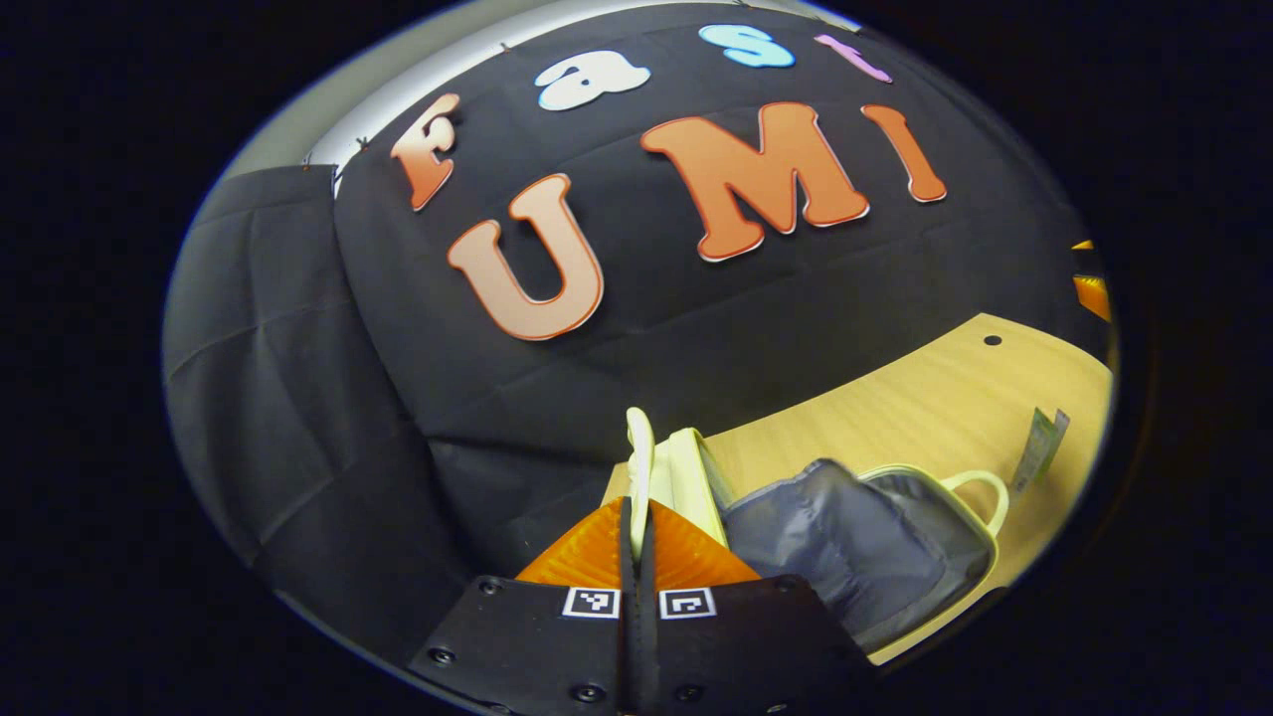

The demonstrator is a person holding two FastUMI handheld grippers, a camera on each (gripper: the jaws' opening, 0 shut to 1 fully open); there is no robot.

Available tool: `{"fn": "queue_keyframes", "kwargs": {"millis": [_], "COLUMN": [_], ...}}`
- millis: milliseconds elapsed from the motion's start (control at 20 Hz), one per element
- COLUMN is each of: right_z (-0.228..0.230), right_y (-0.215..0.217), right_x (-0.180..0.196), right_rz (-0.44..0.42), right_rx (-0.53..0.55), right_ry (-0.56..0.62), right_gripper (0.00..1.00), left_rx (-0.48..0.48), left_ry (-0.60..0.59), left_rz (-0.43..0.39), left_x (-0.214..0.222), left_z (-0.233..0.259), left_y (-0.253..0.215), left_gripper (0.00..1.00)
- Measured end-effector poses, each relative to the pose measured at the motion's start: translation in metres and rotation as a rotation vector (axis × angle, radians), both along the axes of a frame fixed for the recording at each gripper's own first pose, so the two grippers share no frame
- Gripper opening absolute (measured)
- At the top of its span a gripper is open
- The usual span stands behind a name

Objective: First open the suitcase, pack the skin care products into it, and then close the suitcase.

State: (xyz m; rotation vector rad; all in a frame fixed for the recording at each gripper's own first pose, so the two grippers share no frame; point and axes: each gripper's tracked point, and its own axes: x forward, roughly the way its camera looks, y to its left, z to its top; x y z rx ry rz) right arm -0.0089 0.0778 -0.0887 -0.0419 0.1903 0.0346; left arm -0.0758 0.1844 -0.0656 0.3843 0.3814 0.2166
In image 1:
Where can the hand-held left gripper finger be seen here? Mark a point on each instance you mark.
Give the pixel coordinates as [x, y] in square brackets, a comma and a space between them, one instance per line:
[649, 636]
[627, 636]

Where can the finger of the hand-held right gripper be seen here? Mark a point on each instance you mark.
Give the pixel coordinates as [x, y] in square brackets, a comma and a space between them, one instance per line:
[1094, 296]
[1086, 261]

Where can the green white skincare tube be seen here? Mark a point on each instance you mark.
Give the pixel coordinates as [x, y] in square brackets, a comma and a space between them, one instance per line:
[1039, 452]

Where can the cream suitcase with grey lining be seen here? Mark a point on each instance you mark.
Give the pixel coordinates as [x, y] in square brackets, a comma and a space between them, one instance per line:
[845, 537]

